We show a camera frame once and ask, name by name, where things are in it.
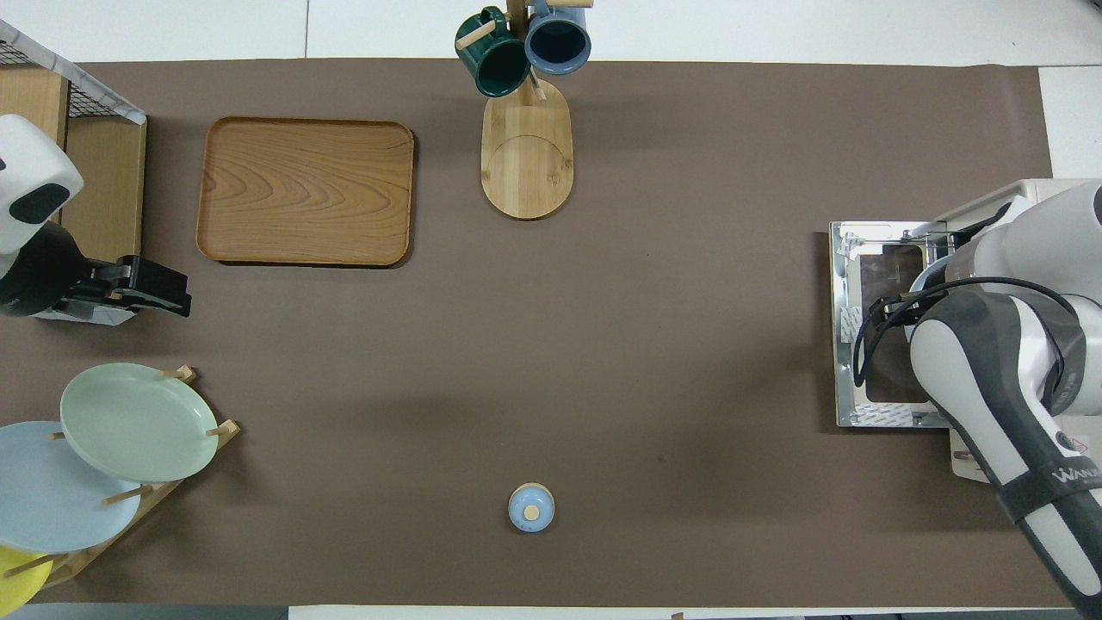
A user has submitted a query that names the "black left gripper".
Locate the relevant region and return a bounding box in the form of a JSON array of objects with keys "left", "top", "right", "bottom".
[{"left": 0, "top": 222, "right": 193, "bottom": 321}]

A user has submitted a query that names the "oven door with glass window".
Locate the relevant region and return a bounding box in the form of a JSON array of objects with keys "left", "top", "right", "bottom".
[{"left": 830, "top": 220, "right": 955, "bottom": 429}]

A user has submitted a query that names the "white toaster oven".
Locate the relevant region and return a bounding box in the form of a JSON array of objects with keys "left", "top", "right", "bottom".
[{"left": 926, "top": 178, "right": 1102, "bottom": 483}]

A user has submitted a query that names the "wooden two-tier shelf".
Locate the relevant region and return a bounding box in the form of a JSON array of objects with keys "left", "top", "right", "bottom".
[{"left": 0, "top": 65, "right": 149, "bottom": 326}]

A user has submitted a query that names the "pale green plate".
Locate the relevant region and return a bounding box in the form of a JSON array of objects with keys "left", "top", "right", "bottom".
[{"left": 60, "top": 363, "right": 220, "bottom": 483}]

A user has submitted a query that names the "wooden serving tray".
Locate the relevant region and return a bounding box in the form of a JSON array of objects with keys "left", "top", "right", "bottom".
[{"left": 196, "top": 116, "right": 416, "bottom": 268}]

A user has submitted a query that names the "wooden plate rack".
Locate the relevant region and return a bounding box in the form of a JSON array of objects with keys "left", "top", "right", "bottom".
[{"left": 39, "top": 366, "right": 240, "bottom": 591}]

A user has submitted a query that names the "white marbled cloth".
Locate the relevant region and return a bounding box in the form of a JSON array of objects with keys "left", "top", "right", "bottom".
[{"left": 0, "top": 22, "right": 147, "bottom": 127}]

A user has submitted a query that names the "large light blue plate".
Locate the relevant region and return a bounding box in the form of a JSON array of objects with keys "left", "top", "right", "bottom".
[{"left": 0, "top": 421, "right": 143, "bottom": 554}]

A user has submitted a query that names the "yellow plate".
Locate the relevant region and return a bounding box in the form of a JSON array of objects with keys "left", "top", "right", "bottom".
[{"left": 0, "top": 544, "right": 54, "bottom": 619}]

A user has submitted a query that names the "wooden mug tree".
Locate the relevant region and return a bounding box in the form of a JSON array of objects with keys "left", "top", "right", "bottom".
[{"left": 455, "top": 0, "right": 595, "bottom": 220}]

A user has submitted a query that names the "dark green mug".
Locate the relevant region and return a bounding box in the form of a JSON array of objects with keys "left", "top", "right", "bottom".
[{"left": 455, "top": 7, "right": 532, "bottom": 98}]

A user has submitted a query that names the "small blue bell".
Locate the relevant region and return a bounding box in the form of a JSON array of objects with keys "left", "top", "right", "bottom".
[{"left": 508, "top": 483, "right": 555, "bottom": 533}]

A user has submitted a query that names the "blue mug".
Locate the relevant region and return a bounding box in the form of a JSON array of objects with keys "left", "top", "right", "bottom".
[{"left": 524, "top": 4, "right": 592, "bottom": 76}]

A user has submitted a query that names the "brown table mat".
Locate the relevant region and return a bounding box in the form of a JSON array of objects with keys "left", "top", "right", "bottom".
[{"left": 0, "top": 59, "right": 1068, "bottom": 608}]

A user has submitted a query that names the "black wire basket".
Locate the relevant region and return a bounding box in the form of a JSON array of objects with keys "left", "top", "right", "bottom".
[{"left": 0, "top": 41, "right": 94, "bottom": 120}]

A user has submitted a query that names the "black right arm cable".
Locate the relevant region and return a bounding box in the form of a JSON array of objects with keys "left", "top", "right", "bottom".
[{"left": 852, "top": 276, "right": 1081, "bottom": 388}]

